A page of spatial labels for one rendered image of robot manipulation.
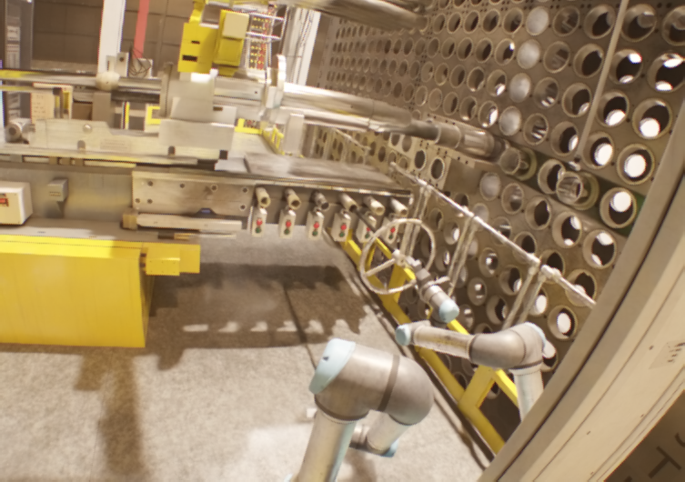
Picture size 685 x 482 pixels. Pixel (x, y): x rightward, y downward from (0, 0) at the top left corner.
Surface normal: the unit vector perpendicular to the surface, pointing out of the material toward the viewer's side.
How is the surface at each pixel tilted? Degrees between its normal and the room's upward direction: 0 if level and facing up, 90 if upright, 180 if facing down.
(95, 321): 90
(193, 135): 90
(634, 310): 90
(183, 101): 68
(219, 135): 90
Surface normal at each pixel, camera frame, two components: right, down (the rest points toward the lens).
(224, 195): 0.34, 0.43
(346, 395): -0.15, 0.18
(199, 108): 0.40, 0.06
